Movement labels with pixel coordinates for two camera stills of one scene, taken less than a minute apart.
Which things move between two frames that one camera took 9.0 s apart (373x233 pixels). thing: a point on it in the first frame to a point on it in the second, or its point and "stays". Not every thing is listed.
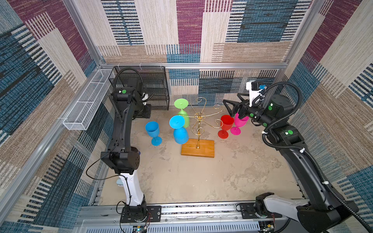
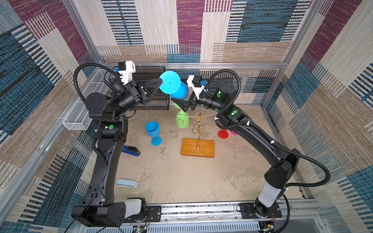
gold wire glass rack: x=197 y=129 stays
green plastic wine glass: x=182 y=104 stays
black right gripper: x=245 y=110 to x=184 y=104
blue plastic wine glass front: x=153 y=128 stays
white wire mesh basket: x=80 y=117 stays
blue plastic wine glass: x=180 y=133 to x=172 y=85
